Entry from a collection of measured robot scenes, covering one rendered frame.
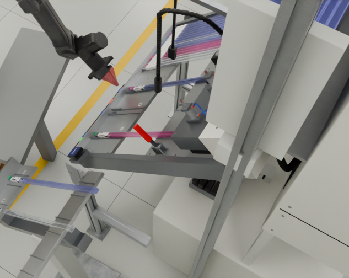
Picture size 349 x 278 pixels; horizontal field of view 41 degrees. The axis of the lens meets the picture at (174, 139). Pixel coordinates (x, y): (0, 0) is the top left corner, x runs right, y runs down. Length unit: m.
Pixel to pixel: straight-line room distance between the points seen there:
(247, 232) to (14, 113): 0.97
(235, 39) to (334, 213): 0.46
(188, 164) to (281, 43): 0.56
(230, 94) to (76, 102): 1.86
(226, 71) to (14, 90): 1.31
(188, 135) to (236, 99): 0.34
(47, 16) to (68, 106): 1.21
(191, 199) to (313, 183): 0.78
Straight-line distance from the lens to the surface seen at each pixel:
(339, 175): 0.87
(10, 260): 2.30
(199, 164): 1.09
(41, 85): 1.93
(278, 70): 0.65
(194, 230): 1.61
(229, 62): 0.72
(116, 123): 1.58
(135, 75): 1.75
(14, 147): 1.81
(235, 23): 0.66
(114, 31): 2.85
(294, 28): 0.58
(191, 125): 1.13
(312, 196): 0.97
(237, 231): 1.62
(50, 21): 1.44
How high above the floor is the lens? 2.15
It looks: 62 degrees down
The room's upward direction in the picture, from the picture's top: 5 degrees clockwise
